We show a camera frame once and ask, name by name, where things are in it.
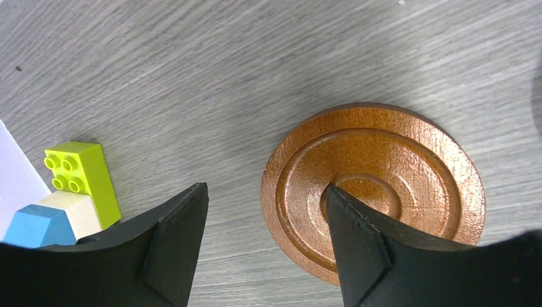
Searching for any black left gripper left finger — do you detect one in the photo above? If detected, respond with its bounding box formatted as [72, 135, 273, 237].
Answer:
[1, 182, 209, 306]

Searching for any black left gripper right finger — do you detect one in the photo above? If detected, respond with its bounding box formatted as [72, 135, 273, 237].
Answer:
[326, 186, 541, 306]

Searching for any white toy brick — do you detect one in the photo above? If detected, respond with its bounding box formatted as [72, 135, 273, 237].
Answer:
[36, 191, 103, 240]

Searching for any green toy brick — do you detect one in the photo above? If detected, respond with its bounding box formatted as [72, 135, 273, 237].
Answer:
[43, 141, 122, 230]

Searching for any blue toy brick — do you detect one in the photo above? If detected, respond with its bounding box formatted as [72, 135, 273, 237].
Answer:
[3, 204, 77, 248]

